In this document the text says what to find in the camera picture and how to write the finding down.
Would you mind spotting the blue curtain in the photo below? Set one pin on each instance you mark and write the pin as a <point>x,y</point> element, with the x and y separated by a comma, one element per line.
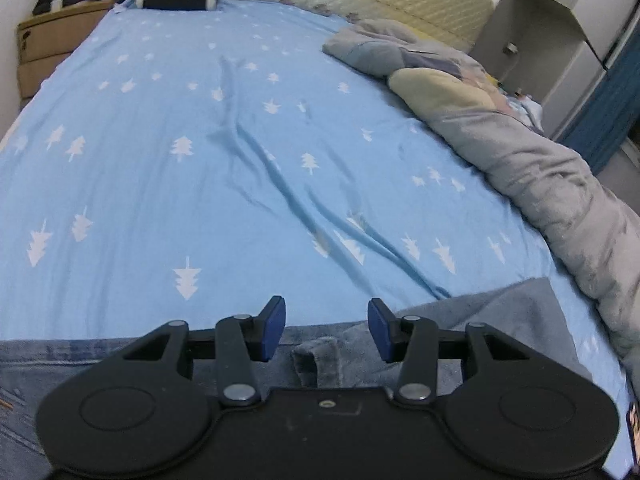
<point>600,115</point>

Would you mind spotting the colourful printed object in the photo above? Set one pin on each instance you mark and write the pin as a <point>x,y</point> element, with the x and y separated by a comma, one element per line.
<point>634,425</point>

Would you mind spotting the wooden nightstand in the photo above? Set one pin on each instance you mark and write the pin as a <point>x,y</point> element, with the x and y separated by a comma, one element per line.
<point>45,45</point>

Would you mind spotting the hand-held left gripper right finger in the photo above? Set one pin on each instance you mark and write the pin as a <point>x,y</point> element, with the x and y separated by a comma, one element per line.
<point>378,327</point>

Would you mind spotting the light blue tree-print bed sheet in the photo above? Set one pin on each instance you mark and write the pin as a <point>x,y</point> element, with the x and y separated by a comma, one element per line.
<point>150,185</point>

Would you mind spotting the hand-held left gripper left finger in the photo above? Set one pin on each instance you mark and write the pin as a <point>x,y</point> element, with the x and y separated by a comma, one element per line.
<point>274,325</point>

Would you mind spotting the white wardrobe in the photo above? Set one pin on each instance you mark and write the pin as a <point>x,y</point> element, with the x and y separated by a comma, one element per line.
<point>550,35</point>

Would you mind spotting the blue denim jeans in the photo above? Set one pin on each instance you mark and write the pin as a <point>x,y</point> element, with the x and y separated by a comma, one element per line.
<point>500,310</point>

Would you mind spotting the grey quilt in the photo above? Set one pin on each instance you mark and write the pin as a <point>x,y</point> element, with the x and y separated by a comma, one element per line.
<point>525,160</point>

